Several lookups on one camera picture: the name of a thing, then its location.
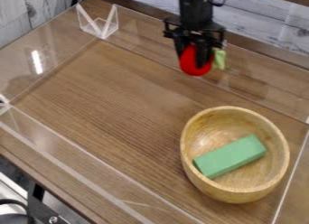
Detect black metal table leg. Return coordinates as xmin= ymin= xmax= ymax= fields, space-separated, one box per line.
xmin=27 ymin=181 xmax=70 ymax=224

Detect clear acrylic table barrier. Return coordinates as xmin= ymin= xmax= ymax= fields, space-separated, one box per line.
xmin=0 ymin=6 xmax=309 ymax=224

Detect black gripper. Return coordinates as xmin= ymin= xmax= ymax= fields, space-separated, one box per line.
xmin=163 ymin=17 xmax=226 ymax=69

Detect clear acrylic corner bracket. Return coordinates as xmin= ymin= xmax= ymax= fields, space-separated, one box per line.
xmin=76 ymin=4 xmax=118 ymax=40

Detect red plush fruit green leaves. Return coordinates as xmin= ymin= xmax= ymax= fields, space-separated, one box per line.
xmin=179 ymin=44 xmax=228 ymax=76

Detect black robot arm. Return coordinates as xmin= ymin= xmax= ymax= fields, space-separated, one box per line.
xmin=163 ymin=0 xmax=226 ymax=70

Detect wooden bowl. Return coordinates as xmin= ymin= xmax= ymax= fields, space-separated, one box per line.
xmin=179 ymin=106 xmax=290 ymax=204

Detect green rectangular block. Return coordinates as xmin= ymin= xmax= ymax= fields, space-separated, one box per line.
xmin=191 ymin=135 xmax=266 ymax=180

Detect black cable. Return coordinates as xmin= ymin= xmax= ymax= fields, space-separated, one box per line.
xmin=0 ymin=199 xmax=38 ymax=224

